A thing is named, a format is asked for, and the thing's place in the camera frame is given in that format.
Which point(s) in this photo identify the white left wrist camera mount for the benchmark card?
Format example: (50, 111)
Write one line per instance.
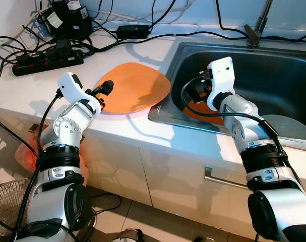
(67, 91)

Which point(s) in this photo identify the metal sink faucet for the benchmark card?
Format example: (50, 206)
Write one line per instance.
(253, 34)

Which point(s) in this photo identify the grey round plate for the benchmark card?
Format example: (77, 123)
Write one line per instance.
(294, 128)

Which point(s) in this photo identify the black power adapter brick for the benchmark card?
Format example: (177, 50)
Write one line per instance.
(132, 31)

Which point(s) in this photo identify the orange plastic bag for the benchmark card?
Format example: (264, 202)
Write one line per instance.
(26, 156)

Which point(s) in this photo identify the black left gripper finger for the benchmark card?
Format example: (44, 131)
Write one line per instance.
(101, 104)
(105, 88)

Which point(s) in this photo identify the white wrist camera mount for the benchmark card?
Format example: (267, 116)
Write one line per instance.
(67, 91)
(223, 75)

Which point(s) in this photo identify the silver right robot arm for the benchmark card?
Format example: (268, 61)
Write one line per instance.
(238, 108)

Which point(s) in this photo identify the grey left robot foot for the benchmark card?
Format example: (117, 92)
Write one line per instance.
(128, 236)

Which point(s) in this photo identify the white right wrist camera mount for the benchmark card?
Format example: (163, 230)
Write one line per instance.
(223, 75)

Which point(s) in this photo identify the black plug adapter stack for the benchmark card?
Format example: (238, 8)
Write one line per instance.
(69, 22)

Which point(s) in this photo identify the black power strip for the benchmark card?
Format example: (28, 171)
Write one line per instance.
(44, 61)

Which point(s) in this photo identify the stainless steel sink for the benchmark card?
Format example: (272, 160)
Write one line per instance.
(273, 75)

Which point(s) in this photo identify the orange plastic bowl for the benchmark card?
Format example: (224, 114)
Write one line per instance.
(193, 108)

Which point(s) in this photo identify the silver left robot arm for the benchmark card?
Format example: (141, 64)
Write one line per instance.
(67, 131)

